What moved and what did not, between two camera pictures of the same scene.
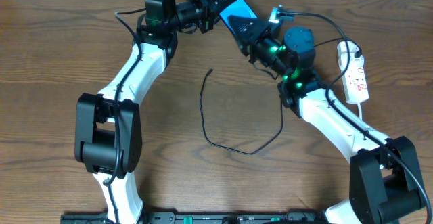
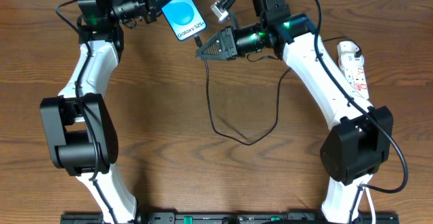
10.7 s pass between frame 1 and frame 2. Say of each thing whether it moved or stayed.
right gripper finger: moved
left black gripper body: moved
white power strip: stayed
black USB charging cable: moved
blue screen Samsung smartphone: moved
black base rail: stayed
